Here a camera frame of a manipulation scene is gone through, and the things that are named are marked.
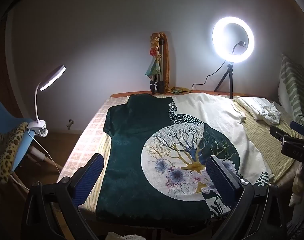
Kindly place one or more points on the folded white clothes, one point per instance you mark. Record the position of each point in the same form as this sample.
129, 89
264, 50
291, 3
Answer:
257, 108

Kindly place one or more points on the orange scarf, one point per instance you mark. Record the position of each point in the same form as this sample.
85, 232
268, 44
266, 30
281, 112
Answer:
167, 60

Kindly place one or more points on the white fluffy cloth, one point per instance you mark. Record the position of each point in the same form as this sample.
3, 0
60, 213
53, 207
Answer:
127, 237

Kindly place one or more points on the metal wall pipe fitting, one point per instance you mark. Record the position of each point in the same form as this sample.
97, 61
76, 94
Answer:
70, 124

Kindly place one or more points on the striped yellow tablecloth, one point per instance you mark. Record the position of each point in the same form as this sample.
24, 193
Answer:
260, 140

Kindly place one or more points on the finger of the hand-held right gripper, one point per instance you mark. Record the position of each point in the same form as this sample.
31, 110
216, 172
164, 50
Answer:
289, 142
298, 127

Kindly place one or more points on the leopard print cushion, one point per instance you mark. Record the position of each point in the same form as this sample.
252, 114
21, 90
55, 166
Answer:
7, 152

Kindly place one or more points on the person's right hand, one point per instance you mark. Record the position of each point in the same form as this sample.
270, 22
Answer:
300, 182

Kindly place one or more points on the silver tripod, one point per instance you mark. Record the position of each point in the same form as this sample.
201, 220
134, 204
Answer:
162, 62

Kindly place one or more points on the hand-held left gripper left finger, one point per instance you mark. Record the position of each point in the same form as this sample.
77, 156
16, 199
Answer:
90, 177

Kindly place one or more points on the white clip desk lamp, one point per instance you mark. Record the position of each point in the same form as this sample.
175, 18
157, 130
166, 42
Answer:
52, 77

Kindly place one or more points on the black gooseneck phone holder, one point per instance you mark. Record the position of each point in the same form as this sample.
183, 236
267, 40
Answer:
243, 43

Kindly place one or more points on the green white tree print shirt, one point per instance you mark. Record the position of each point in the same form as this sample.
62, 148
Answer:
132, 155

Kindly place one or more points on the blue chair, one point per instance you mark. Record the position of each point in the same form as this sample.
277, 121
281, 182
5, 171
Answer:
23, 150

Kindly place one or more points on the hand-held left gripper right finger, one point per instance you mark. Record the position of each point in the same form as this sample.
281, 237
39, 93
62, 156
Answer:
217, 177

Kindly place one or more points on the colourful knotted scarf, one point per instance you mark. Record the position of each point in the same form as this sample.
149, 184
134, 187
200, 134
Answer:
153, 62

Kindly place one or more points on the green striped white pillow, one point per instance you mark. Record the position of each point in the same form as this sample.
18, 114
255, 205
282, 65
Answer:
289, 85

